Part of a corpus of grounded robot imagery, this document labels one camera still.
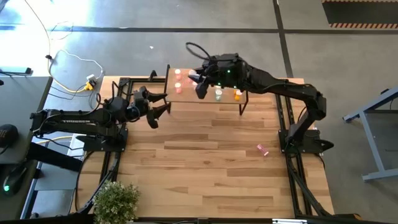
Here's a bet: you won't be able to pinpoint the white adapter yellow plug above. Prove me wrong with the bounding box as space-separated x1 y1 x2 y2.
84 73 98 91

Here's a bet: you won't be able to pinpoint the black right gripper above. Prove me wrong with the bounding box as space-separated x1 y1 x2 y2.
195 53 249 100

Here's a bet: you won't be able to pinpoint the black desk leg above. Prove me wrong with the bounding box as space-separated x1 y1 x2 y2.
26 141 84 172

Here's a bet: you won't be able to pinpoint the white cable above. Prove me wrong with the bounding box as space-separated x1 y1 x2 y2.
23 0 105 80

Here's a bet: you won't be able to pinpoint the grey desk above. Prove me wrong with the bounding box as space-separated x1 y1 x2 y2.
0 76 53 164

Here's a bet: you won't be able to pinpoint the yellow cable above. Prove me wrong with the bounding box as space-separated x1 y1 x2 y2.
36 136 74 145

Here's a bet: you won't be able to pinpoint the wooden shelf black metal frame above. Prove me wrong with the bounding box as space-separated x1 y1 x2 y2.
164 64 250 116

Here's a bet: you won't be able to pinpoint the black aluminium table frame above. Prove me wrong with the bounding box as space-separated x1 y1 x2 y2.
74 76 363 224

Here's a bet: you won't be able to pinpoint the grey-blue metal stand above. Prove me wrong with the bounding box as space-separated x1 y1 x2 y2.
343 86 398 183

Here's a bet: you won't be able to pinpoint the black mat hazard stripes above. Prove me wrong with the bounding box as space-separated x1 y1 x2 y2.
322 0 398 29

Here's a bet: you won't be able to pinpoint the potted green plant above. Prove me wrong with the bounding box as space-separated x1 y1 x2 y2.
92 180 141 224

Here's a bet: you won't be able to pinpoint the black computer mouse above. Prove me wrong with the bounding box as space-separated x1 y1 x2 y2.
2 167 27 197

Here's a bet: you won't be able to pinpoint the black round object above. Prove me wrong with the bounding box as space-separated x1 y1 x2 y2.
0 123 19 149

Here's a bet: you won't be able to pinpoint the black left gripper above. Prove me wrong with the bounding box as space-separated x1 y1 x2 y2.
126 86 171 129

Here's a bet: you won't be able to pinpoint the grey flat device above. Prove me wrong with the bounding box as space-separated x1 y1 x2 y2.
0 66 32 76

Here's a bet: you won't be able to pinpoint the silver aluminium bar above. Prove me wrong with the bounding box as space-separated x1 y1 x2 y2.
272 218 308 224

